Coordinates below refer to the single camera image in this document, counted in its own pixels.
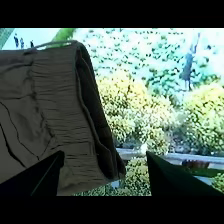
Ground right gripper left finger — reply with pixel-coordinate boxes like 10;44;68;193
0;150;66;197

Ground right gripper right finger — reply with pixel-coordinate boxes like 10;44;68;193
146;150;224;197

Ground brown pants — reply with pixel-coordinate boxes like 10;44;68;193
0;40;127;197

